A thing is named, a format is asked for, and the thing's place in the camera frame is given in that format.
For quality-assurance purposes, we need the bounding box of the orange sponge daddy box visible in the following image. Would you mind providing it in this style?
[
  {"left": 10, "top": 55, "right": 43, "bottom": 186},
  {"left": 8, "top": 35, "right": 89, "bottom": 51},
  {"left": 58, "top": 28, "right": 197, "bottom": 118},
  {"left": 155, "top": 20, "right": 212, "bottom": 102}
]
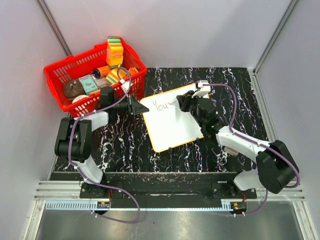
[{"left": 106, "top": 36, "right": 124, "bottom": 69}]

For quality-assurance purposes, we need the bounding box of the orange snack packet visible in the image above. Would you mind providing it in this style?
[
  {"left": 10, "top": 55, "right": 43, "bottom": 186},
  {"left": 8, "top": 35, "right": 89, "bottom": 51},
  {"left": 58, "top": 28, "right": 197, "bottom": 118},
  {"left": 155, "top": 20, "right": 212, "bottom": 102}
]
[{"left": 127, "top": 67, "right": 139, "bottom": 77}]

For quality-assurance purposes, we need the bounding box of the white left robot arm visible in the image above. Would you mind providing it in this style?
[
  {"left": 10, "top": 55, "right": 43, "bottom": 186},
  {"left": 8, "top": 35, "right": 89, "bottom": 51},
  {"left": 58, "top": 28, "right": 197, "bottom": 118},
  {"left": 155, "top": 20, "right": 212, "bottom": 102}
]
[{"left": 54, "top": 86, "right": 150, "bottom": 198}]

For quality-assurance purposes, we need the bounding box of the teal small box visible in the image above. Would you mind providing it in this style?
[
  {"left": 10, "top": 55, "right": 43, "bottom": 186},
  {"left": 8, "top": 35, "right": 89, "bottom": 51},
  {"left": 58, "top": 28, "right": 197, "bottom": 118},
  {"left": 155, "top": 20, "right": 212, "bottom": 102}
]
[{"left": 78, "top": 74, "right": 99, "bottom": 96}]

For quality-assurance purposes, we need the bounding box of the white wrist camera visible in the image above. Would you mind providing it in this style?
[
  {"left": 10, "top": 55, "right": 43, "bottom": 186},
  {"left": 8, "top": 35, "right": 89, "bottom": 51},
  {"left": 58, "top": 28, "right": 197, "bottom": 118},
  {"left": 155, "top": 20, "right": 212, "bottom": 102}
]
[
  {"left": 119, "top": 78, "right": 131, "bottom": 94},
  {"left": 192, "top": 80, "right": 211, "bottom": 98}
]

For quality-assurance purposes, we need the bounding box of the brown round bread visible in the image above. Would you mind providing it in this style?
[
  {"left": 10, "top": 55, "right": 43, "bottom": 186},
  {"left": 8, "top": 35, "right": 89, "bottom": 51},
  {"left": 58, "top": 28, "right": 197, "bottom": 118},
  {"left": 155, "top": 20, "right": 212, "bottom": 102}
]
[{"left": 62, "top": 79, "right": 85, "bottom": 100}]

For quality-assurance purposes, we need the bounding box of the yellow green sponge pack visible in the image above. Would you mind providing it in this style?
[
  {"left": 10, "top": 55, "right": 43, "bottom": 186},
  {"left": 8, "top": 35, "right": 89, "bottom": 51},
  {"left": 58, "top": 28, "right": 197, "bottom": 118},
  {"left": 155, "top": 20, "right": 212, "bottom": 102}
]
[{"left": 105, "top": 68, "right": 127, "bottom": 86}]

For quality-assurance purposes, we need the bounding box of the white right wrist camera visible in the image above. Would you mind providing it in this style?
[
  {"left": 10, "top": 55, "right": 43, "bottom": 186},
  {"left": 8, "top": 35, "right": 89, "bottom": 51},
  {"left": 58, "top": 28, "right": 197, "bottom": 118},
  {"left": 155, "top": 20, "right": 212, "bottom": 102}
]
[{"left": 192, "top": 80, "right": 211, "bottom": 98}]

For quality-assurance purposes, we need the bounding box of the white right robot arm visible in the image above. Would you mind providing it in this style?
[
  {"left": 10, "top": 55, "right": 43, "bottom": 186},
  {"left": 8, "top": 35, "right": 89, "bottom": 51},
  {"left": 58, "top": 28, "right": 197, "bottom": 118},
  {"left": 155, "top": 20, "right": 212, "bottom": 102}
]
[{"left": 176, "top": 90, "right": 299, "bottom": 198}]

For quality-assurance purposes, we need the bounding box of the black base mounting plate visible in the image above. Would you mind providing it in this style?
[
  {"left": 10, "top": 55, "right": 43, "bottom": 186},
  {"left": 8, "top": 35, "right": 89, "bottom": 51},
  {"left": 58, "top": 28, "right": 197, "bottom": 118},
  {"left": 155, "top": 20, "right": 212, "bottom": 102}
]
[{"left": 79, "top": 172, "right": 257, "bottom": 211}]

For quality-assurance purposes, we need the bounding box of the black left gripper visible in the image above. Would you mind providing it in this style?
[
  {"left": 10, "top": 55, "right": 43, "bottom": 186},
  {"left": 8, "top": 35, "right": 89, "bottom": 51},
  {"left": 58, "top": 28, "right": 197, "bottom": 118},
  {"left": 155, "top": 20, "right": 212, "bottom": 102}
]
[{"left": 112, "top": 93, "right": 150, "bottom": 116}]

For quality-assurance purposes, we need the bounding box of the orange cylindrical bottle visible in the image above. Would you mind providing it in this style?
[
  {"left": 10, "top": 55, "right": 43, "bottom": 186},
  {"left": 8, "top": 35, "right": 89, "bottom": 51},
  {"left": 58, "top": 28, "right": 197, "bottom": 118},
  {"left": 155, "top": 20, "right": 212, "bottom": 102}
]
[{"left": 92, "top": 65, "right": 112, "bottom": 79}]

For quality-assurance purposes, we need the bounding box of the white round lid container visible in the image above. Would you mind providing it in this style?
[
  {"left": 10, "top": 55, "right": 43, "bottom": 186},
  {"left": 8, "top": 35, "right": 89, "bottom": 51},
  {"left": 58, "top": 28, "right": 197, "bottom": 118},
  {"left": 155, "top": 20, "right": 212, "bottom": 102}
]
[{"left": 72, "top": 94, "right": 88, "bottom": 104}]

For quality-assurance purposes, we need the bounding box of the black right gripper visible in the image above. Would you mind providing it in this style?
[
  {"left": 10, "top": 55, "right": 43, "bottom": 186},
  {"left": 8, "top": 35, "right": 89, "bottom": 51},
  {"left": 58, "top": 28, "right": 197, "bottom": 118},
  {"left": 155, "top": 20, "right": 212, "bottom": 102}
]
[{"left": 177, "top": 90, "right": 205, "bottom": 128}]

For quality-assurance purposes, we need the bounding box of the yellow framed whiteboard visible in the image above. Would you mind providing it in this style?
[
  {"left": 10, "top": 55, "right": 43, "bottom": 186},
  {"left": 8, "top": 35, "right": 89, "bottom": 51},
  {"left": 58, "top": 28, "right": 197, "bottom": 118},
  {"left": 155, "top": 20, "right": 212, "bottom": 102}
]
[{"left": 140, "top": 83, "right": 204, "bottom": 153}]

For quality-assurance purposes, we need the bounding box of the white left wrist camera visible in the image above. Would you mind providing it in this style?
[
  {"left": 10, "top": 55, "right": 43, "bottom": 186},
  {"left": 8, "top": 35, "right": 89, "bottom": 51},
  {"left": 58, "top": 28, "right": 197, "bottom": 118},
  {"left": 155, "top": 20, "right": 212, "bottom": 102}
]
[{"left": 119, "top": 78, "right": 131, "bottom": 94}]

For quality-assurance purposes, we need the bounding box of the red plastic shopping basket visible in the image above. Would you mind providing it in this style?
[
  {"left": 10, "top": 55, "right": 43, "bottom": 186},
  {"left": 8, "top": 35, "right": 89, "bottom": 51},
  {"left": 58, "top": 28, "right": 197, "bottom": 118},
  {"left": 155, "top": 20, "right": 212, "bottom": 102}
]
[{"left": 43, "top": 40, "right": 147, "bottom": 118}]

